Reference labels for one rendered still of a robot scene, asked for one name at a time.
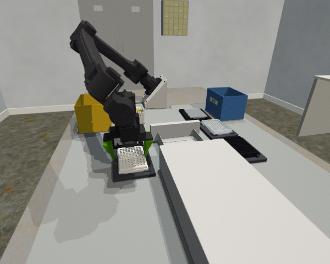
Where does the yellow open-top bin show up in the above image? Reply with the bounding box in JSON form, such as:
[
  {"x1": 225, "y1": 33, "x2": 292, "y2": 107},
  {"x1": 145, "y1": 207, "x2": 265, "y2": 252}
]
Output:
[{"x1": 74, "y1": 94, "x2": 112, "y2": 133}]

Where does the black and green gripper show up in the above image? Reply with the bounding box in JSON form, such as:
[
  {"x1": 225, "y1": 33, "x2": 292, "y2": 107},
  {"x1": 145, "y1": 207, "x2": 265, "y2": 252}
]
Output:
[{"x1": 103, "y1": 124, "x2": 153, "y2": 161}]

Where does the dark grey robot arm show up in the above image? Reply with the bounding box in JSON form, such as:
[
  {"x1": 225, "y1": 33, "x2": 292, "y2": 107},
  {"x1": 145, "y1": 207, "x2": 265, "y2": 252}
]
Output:
[{"x1": 70, "y1": 20, "x2": 162, "y2": 148}]

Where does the blue open-top bin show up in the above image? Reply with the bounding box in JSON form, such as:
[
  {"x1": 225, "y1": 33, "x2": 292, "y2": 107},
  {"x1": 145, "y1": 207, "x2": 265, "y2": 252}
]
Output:
[{"x1": 205, "y1": 87, "x2": 248, "y2": 121}]

